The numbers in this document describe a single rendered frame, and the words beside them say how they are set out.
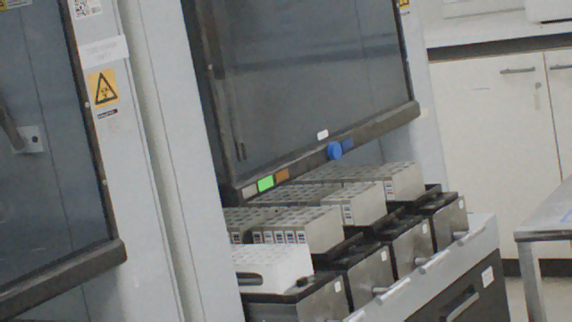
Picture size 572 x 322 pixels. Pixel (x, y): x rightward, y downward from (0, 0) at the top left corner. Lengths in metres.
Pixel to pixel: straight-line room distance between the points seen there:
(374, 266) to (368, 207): 0.17
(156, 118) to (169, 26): 0.14
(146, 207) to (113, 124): 0.13
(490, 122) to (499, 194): 0.26
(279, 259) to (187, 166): 0.22
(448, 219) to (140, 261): 0.75
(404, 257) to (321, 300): 0.27
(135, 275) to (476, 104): 2.70
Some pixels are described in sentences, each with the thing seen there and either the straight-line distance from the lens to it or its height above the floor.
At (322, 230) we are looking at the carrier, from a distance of 1.99.
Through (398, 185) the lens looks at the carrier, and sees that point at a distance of 2.22.
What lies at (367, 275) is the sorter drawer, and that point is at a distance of 1.97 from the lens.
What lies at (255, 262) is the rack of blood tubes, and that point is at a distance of 1.85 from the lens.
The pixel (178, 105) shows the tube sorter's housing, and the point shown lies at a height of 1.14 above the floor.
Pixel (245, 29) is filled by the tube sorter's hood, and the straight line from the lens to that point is 1.86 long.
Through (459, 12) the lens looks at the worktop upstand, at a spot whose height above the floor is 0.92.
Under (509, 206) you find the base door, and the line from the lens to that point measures 4.27.
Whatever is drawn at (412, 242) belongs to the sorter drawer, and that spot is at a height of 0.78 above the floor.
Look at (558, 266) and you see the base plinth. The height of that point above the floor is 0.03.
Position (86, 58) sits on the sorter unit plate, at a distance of 1.60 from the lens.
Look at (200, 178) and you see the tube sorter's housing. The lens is 1.76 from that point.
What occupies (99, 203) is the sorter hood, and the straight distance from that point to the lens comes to 1.58.
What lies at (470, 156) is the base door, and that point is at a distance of 4.28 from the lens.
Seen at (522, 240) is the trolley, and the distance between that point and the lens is 1.94.
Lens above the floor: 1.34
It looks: 10 degrees down
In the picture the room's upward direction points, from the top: 11 degrees counter-clockwise
